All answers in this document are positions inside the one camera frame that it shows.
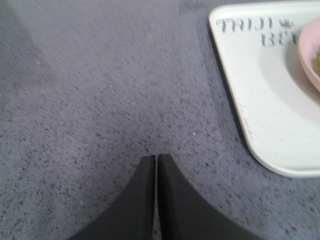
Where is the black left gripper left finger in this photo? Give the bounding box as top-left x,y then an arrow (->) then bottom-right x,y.
70,155 -> 155,240

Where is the green lettuce leaf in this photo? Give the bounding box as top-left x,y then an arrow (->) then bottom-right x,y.
312,53 -> 320,71

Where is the pink round plate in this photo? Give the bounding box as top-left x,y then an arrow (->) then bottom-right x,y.
298,17 -> 320,91

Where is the cream bear print tray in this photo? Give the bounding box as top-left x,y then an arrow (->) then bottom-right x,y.
208,0 -> 320,178

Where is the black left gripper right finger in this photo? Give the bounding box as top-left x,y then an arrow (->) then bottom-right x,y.
157,154 -> 259,240

